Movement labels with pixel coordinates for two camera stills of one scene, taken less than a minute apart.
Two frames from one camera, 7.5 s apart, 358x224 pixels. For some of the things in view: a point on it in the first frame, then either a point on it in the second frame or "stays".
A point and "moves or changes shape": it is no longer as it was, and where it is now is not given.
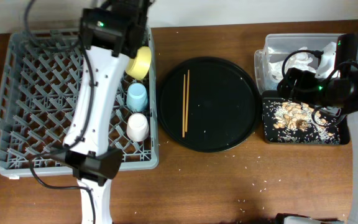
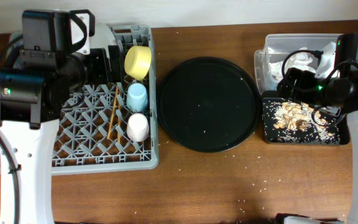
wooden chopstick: x=183 y=104 moves or changes shape
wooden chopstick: x=186 y=122 → x=119 y=123
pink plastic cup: x=137 y=127 stays
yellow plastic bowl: x=138 y=66 stays
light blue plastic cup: x=137 y=97 stays
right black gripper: x=306 y=78 stays
